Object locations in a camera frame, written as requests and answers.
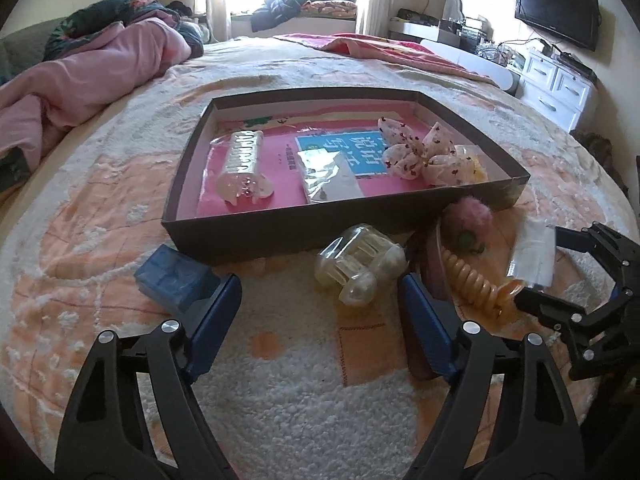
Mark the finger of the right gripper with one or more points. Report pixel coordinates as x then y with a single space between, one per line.
552 311
617 254

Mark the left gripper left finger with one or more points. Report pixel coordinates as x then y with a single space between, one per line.
133 414

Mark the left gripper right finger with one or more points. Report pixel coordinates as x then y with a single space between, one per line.
507 414

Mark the blue plastic box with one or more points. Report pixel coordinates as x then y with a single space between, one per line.
175 281

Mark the yellow item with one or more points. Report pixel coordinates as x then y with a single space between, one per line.
472 168

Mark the floral fabric bow scrunchie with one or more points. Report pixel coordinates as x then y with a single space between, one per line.
409 156

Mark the clear pearl hair claw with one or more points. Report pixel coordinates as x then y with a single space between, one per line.
359 261

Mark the small clear plastic packet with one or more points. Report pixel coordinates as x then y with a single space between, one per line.
326 176

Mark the white comb hair clip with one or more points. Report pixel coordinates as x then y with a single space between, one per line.
240 176

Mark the clear plastic bag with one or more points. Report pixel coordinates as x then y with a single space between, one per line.
533 253

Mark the white drawer cabinet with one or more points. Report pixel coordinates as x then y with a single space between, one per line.
559 94

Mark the dark shallow cardboard tray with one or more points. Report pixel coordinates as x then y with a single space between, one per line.
265 233

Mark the black flat television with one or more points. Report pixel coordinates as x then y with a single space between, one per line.
575 21

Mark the pink and blue book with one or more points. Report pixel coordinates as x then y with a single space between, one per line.
354 134

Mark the white desk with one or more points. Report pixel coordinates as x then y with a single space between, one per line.
442 38

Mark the pink quilt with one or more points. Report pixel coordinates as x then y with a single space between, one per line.
44 102

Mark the red pink blanket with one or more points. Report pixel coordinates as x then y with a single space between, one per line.
367 47

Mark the colourful folded blanket on sill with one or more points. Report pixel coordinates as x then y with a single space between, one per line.
339 9

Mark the grey upholstered headboard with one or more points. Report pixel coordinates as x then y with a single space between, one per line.
25 48

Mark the dark floral blanket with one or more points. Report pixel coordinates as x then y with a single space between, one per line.
96 25

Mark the dark jacket on sill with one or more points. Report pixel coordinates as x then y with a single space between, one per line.
275 12

